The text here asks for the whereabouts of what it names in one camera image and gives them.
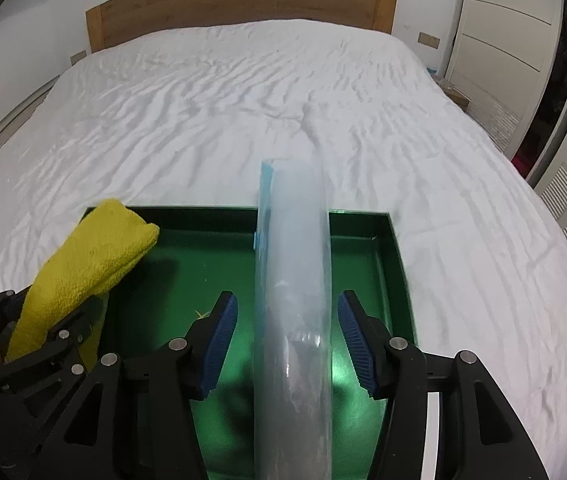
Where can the white wardrobe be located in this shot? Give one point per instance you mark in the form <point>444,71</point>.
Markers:
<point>508,20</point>

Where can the yellow towel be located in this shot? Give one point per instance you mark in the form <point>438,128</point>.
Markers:
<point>93,250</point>

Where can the bed with white sheet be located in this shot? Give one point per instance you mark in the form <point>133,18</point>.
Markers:
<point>213,110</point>

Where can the pink cloth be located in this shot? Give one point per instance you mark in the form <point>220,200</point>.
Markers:
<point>521,162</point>

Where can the clear plastic zip bag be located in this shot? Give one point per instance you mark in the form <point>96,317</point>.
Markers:
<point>293,260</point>

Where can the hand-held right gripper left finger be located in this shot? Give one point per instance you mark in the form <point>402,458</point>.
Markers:
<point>221,340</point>

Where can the green box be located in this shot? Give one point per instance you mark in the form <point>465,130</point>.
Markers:
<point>173,280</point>

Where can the wooden nightstand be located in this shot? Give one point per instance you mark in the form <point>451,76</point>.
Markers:
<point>456,95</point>

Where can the wooden headboard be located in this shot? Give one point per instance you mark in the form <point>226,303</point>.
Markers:
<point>238,0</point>

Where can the brown wall switch panel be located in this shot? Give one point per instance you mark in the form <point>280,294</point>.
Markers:
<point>428,40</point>
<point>78,57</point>

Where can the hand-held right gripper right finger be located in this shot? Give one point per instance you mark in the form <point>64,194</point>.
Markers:
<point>356,345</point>

